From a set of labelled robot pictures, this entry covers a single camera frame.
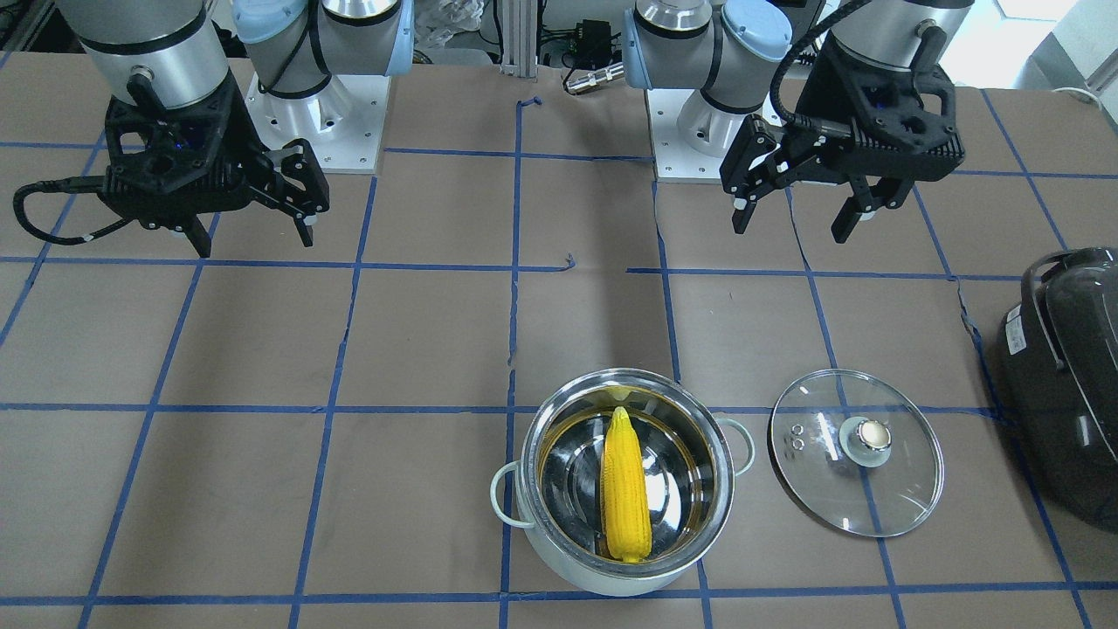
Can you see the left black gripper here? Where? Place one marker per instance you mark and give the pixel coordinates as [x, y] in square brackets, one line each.
[814, 98]

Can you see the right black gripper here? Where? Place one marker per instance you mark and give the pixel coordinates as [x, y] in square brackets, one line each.
[234, 116]

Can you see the glass pot lid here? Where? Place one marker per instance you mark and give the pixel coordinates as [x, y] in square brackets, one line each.
[856, 453]

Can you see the yellow toy corn cob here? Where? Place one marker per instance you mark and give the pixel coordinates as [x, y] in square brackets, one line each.
[626, 516]

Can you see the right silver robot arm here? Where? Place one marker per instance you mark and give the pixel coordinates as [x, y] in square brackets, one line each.
[296, 48]

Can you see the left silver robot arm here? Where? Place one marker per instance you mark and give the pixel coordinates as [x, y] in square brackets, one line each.
[744, 57]

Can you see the pale green electric pot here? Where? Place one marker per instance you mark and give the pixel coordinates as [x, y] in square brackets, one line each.
[691, 460]

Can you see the dark brown rice cooker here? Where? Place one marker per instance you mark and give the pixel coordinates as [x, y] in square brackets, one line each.
[1058, 354]

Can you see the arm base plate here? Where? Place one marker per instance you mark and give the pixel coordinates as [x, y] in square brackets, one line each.
[689, 137]
[344, 122]

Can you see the aluminium frame post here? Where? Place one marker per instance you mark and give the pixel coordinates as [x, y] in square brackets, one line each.
[519, 22]

